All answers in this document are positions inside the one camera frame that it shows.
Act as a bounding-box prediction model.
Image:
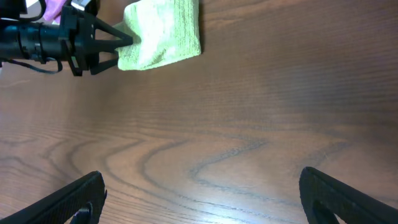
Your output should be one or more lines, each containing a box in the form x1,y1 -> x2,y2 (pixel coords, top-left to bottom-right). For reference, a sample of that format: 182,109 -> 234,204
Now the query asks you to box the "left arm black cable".
0,0 -> 63,75

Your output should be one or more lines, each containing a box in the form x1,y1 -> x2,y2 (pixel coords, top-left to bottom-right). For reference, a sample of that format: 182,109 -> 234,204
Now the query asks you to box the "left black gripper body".
58,4 -> 100,77

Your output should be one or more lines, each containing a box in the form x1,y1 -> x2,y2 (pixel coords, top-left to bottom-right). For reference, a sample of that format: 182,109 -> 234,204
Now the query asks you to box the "green microfiber cloth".
114,0 -> 201,71

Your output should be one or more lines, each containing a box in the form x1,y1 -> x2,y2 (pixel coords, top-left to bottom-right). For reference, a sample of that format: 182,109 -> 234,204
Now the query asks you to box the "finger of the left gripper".
93,19 -> 133,53
90,58 -> 118,75

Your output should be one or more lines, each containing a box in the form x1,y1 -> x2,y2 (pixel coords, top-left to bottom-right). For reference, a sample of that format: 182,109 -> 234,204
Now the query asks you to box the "folded purple cloth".
43,0 -> 67,24

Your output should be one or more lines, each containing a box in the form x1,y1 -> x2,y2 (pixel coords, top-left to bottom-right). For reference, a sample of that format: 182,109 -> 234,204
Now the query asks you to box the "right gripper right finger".
299,167 -> 397,224

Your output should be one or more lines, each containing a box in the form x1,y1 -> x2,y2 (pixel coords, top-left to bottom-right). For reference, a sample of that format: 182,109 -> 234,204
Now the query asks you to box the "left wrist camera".
70,0 -> 91,11

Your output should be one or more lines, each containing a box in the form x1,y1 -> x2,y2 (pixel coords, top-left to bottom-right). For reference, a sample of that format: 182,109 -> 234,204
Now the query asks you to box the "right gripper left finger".
1,171 -> 107,224

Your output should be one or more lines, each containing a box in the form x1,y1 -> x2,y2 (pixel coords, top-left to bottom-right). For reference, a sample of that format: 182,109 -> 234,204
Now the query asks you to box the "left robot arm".
1,0 -> 133,77

